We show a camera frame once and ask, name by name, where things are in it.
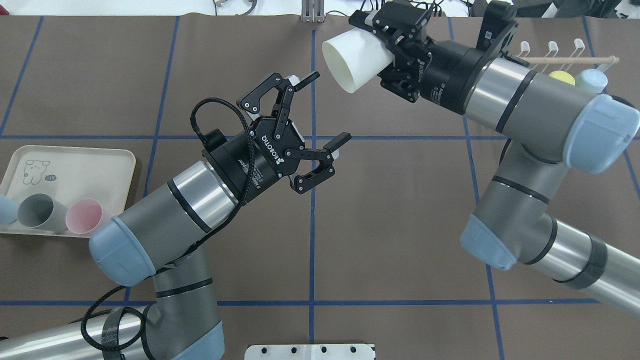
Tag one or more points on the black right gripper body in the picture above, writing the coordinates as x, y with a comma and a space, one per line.
443, 71

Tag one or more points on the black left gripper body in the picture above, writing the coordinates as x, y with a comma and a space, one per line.
255, 159

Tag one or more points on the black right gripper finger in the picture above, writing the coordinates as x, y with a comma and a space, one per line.
379, 23

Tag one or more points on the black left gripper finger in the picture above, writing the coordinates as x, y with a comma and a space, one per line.
286, 87
324, 169

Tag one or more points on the pale green white cup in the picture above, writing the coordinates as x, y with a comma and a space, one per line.
355, 57

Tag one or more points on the yellow plastic cup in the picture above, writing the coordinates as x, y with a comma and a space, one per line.
563, 76

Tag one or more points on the light blue plastic cup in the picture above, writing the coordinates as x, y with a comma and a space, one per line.
592, 80

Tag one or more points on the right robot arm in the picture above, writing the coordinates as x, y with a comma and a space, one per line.
552, 126

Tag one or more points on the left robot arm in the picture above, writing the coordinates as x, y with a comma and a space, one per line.
164, 306

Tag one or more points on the pink plastic cup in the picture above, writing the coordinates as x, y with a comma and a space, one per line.
86, 216

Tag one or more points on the grey plastic cup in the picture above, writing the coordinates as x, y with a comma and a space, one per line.
40, 211

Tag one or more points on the cream rabbit tray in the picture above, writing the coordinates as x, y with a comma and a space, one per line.
69, 174

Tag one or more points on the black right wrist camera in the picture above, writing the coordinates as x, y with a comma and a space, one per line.
401, 15

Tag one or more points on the grey aluminium frame post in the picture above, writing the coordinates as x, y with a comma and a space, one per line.
313, 11

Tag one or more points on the white wire cup rack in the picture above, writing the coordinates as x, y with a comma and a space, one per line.
553, 59

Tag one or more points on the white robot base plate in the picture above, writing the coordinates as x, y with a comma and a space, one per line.
331, 351

